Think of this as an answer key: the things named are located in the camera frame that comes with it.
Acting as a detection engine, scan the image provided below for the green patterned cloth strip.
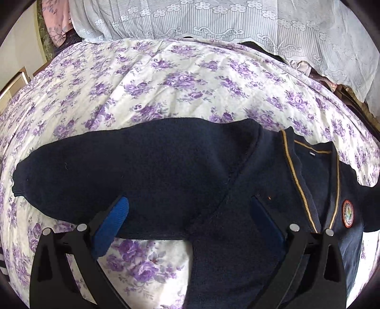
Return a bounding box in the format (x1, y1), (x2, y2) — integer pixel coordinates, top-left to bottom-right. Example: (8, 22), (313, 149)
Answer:
(36, 0), (57, 60)

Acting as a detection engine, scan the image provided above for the pale window frame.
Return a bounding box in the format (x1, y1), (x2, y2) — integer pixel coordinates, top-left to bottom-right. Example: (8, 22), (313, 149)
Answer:
(0, 67), (32, 104)

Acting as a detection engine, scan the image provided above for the purple floral bed sheet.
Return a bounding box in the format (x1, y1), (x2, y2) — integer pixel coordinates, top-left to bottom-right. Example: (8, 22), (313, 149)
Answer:
(0, 38), (380, 309)

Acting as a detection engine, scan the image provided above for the white lace cloth cover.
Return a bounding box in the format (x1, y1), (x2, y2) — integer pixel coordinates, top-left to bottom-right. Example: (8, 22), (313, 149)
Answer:
(68, 0), (380, 112)

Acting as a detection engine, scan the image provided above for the navy knit school sweater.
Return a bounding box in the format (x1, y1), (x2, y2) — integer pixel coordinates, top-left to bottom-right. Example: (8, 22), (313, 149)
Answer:
(12, 117), (380, 309)

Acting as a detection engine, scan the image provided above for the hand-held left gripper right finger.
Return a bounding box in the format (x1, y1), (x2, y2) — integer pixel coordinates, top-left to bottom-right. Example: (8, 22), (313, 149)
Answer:
(250, 194), (348, 309)

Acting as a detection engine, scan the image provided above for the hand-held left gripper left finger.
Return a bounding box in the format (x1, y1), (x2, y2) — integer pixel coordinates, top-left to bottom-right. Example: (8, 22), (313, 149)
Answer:
(29, 196), (131, 309)

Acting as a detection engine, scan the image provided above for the pink floral cloth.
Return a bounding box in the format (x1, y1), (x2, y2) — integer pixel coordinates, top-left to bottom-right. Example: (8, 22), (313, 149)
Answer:
(41, 0), (75, 46)

